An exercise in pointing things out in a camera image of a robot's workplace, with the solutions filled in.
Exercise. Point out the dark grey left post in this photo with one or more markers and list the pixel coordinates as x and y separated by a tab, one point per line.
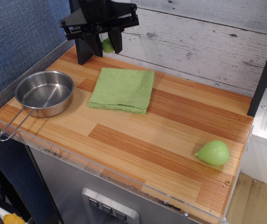
82	49

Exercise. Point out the silver button control panel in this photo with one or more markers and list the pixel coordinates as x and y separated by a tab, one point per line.
101	209

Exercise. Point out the yellow object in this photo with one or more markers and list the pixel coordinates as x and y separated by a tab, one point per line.
13	219

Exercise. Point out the green toy pear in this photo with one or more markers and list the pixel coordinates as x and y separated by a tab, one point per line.
215	153

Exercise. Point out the stainless steel pan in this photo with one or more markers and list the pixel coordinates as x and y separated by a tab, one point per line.
42	94

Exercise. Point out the clear acrylic edge guard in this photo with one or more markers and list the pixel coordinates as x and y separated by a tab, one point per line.
153	154

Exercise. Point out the green and grey toy spatula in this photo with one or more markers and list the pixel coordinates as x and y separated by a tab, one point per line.
107	46

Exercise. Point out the folded green towel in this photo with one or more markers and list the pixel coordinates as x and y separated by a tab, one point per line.
123	90

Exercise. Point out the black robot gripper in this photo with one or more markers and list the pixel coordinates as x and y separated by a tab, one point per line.
94	17

